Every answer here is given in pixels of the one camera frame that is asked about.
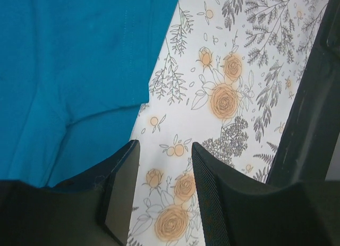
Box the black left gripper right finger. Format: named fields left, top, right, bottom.
left=192, top=142, right=339, bottom=245

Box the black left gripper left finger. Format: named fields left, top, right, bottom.
left=1, top=140, right=140, bottom=245

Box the teal blue t shirt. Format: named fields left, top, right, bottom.
left=1, top=0, right=178, bottom=187

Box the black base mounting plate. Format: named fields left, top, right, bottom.
left=266, top=0, right=339, bottom=188

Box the floral patterned table mat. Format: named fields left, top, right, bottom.
left=127, top=0, right=329, bottom=245

